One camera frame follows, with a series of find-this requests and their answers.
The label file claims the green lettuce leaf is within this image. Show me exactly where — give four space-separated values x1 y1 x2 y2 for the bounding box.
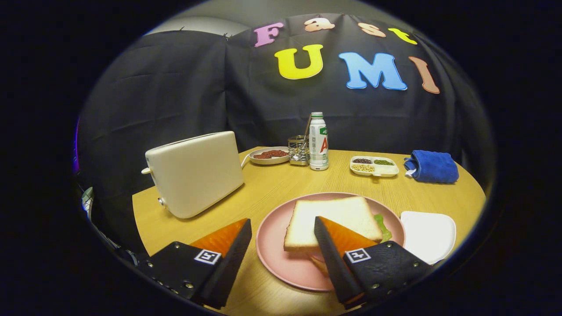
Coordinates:
373 214 393 243

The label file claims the white plate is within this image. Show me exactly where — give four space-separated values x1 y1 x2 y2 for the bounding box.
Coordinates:
400 211 457 265

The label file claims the blue towel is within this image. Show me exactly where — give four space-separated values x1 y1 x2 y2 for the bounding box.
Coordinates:
403 150 460 184

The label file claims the metal mesh utensil holder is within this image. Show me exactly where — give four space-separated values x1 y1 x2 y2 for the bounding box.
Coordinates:
288 135 310 166

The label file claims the toasted bread slice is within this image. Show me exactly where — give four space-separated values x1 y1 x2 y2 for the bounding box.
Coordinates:
284 196 383 252

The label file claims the white divided bean dish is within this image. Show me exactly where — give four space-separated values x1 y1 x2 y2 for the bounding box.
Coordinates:
349 156 400 178

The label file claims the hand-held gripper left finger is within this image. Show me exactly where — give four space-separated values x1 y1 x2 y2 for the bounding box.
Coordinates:
137 218 253 309

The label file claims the pink plate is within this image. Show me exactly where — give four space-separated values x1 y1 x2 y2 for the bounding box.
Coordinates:
256 192 406 292

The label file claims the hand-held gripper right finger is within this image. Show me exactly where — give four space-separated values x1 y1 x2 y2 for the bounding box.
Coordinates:
313 216 433 310

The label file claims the black backdrop cloth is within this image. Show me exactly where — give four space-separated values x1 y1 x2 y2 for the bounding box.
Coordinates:
77 13 494 255

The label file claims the white bottle green cap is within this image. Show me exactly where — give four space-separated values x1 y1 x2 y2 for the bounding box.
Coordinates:
309 112 329 171

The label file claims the beige plate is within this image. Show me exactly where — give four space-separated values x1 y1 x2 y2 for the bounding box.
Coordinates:
249 146 290 165

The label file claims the purple lit monitor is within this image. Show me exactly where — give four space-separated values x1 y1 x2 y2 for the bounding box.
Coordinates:
72 127 80 176

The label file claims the white toaster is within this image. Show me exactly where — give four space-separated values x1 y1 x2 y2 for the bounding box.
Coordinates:
141 131 245 219

